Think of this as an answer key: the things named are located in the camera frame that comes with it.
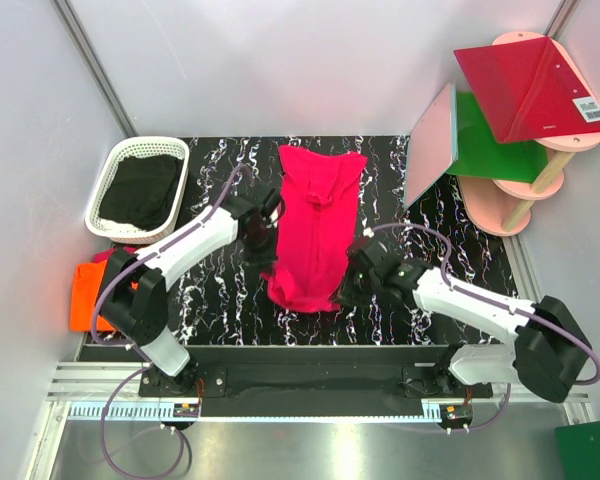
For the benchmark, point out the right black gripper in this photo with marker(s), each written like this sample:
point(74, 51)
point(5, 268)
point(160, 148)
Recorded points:
point(346, 295)

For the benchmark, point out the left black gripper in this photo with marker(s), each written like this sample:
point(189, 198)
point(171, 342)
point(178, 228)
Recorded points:
point(264, 260)

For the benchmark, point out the magenta pink towel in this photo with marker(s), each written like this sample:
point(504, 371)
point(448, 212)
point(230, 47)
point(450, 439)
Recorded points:
point(320, 195)

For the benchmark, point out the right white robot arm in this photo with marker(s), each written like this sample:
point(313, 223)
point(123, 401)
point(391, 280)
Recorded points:
point(539, 344)

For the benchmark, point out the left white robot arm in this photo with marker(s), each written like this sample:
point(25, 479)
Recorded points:
point(133, 295)

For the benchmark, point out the black towel in basket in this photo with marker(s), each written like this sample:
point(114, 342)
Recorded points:
point(142, 191)

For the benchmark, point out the white plastic laundry basket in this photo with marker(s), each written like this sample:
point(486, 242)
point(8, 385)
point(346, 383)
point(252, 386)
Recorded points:
point(141, 147)

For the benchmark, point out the pink board with teal edge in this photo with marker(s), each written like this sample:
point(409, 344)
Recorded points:
point(433, 145)

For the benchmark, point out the pink wooden tiered shelf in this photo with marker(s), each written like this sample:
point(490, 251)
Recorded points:
point(503, 208)

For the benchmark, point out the green plastic sheet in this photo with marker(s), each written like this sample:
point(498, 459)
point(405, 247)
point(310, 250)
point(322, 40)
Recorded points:
point(481, 156)

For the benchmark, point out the folded pink towel under orange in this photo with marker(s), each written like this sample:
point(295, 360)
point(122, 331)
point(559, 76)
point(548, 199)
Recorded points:
point(105, 255)

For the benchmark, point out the red plastic sheet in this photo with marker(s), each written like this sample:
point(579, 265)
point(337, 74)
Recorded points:
point(527, 91)

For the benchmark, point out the dark green board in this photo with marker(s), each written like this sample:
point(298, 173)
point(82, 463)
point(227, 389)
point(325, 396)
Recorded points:
point(579, 450)

